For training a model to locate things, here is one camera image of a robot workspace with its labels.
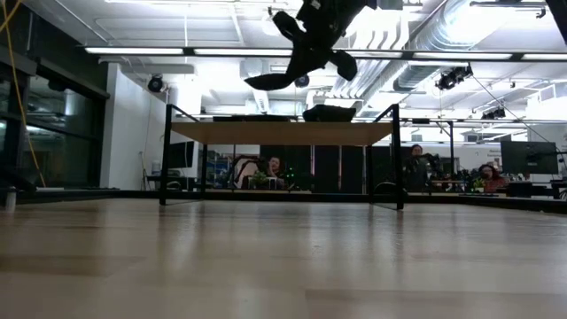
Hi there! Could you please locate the black metal rig frame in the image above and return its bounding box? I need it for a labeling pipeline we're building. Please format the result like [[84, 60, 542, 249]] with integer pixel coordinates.
[[0, 188, 567, 214]]

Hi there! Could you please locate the small green plant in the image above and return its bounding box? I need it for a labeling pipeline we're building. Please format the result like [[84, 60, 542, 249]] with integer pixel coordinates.
[[247, 171, 269, 191]]

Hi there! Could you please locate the black wavy square deep bowl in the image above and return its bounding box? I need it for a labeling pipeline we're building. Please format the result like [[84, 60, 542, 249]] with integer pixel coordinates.
[[302, 104, 357, 123]]

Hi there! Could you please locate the wooden shelf with black frame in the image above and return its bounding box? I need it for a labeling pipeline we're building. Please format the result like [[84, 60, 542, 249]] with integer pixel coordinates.
[[158, 103, 406, 211]]

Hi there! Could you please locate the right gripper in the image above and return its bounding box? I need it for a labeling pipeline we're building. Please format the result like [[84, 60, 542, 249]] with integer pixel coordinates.
[[272, 0, 369, 80]]

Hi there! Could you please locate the computer monitor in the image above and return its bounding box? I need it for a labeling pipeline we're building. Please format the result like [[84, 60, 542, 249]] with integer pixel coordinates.
[[500, 140, 560, 175], [167, 140, 196, 169]]

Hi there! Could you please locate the yellow extension cable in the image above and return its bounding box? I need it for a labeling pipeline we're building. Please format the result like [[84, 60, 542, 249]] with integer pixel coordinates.
[[0, 0, 49, 190]]

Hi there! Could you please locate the person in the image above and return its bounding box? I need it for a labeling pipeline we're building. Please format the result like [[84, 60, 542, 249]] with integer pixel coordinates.
[[477, 163, 509, 194], [265, 155, 285, 178], [405, 144, 430, 194]]

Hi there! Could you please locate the black ceiling spotlight cluster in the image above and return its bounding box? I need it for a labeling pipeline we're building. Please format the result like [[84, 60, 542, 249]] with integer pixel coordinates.
[[436, 65, 474, 91]]

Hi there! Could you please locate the LED light bar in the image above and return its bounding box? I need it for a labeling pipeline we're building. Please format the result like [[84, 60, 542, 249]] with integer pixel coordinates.
[[83, 45, 567, 62]]

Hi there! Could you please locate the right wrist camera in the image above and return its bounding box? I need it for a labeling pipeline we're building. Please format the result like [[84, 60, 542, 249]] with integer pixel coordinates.
[[329, 49, 359, 82]]

